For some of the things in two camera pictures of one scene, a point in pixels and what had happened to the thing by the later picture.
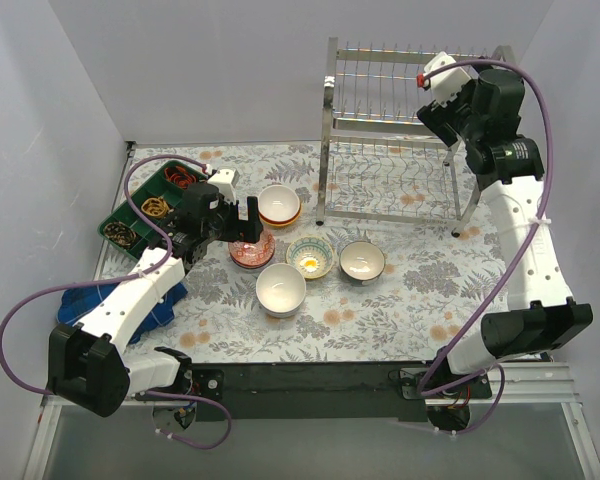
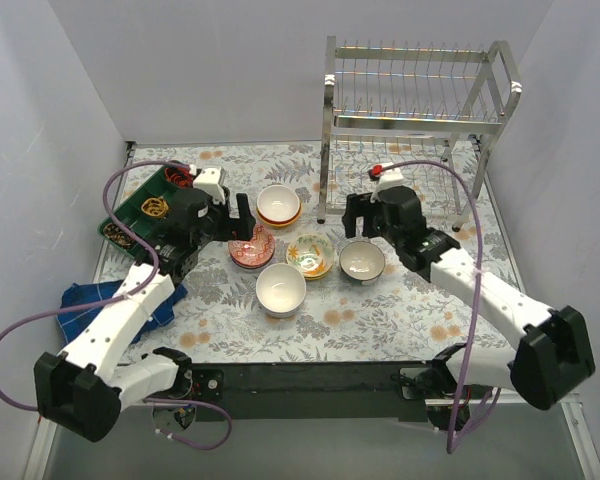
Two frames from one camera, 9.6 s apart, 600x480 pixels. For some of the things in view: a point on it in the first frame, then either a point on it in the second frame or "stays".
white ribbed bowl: (280, 290) stays
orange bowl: (278, 204) stays
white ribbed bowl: (280, 305) stays
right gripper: (441, 123) -> (365, 215)
